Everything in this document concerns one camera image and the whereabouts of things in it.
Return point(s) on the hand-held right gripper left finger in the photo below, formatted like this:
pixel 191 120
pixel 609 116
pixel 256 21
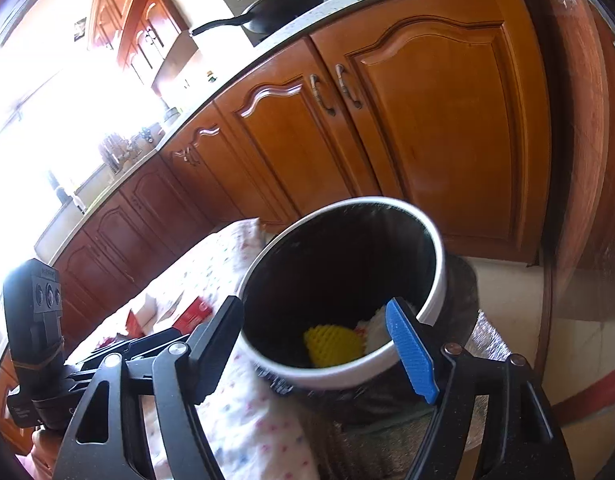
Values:
pixel 218 345

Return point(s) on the small red packet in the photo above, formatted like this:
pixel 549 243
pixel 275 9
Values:
pixel 133 324

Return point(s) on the silver foil mat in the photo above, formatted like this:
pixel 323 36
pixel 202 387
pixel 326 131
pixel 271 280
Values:
pixel 490 360

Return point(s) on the yellow textured sponge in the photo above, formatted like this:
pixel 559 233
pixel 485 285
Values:
pixel 332 346

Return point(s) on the white round trash bin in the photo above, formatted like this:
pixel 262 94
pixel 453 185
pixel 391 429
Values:
pixel 337 379

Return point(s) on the wooden wall cabinet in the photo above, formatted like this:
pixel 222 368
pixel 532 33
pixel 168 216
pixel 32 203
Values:
pixel 152 25

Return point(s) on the small dark wall sticker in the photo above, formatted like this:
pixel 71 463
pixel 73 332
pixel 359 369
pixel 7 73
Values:
pixel 80 29

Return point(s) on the wooden base cabinet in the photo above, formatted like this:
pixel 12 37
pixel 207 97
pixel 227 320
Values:
pixel 437 135

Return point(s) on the red snack wrapper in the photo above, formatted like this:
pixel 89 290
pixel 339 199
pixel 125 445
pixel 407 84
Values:
pixel 192 312

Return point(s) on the grey square stand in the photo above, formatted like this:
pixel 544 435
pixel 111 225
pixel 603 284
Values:
pixel 382 450

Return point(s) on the white crumpled paper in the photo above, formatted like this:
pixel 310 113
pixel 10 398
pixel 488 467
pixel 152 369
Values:
pixel 380 332

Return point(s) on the kitchen window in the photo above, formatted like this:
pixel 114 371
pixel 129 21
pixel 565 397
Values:
pixel 62 110

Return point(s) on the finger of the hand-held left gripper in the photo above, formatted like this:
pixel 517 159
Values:
pixel 85 366
pixel 155 338

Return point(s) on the black wok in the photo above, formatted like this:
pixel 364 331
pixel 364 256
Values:
pixel 287 5

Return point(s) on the person's left hand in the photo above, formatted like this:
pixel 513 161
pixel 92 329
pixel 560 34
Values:
pixel 41 452

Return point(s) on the white floral tablecloth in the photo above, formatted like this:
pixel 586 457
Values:
pixel 267 435

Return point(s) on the kitchen faucet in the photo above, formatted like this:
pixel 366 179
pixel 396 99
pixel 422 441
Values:
pixel 67 195

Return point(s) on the wooden knife block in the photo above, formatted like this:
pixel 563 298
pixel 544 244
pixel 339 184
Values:
pixel 112 152

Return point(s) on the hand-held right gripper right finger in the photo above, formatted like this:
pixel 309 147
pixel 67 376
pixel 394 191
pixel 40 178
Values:
pixel 412 350

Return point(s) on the range hood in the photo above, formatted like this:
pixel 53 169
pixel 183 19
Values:
pixel 176 62

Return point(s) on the white rimmed trash bin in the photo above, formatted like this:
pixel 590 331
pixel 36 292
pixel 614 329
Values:
pixel 327 270

